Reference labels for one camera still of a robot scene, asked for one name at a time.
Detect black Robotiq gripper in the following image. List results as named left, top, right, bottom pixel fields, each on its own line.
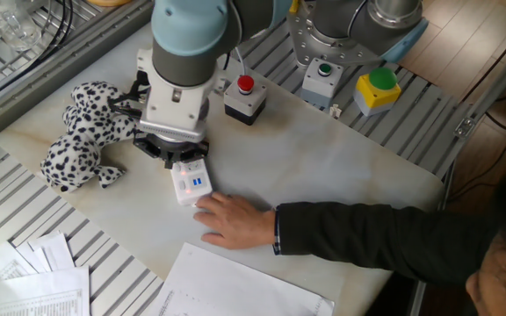
left=132, top=133, right=210, bottom=170

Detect white four-button power strip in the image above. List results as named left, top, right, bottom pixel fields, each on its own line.
left=169, top=158, right=213, bottom=207

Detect dark-sleeved right forearm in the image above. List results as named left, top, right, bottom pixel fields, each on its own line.
left=272, top=201, right=500, bottom=287

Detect person's right hand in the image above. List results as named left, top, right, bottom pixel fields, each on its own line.
left=192, top=191, right=278, bottom=251

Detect dalmatian spotted plush toy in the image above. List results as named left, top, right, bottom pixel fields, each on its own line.
left=40, top=81, right=144, bottom=194

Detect red push button box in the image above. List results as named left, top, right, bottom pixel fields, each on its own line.
left=223, top=74, right=269, bottom=127

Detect large printed paper sheet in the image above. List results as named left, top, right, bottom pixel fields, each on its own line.
left=149, top=242, right=336, bottom=316

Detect small green button box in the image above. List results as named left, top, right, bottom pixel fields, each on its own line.
left=300, top=57, right=344, bottom=110

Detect round wooden board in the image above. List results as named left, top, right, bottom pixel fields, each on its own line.
left=85, top=0, right=134, bottom=8

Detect stack of printed papers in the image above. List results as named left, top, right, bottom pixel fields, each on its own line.
left=0, top=231, right=91, bottom=316

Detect clear plastic container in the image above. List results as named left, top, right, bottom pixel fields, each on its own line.
left=0, top=0, right=43, bottom=52

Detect yellow box green mushroom button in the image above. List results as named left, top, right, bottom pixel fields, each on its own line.
left=352, top=67, right=402, bottom=118

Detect black wrist cables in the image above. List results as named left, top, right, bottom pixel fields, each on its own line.
left=106, top=69, right=151, bottom=120

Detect grey plug cable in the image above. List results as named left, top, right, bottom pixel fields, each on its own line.
left=233, top=46, right=248, bottom=79

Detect black cables bundle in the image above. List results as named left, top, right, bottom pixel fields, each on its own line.
left=0, top=0, right=75, bottom=111

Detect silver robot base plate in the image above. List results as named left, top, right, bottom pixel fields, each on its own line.
left=285, top=2, right=384, bottom=69

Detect aluminium frame rail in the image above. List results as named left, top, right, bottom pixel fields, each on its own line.
left=409, top=25, right=506, bottom=316

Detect black floor cables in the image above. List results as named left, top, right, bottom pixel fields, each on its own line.
left=448, top=81, right=506, bottom=203

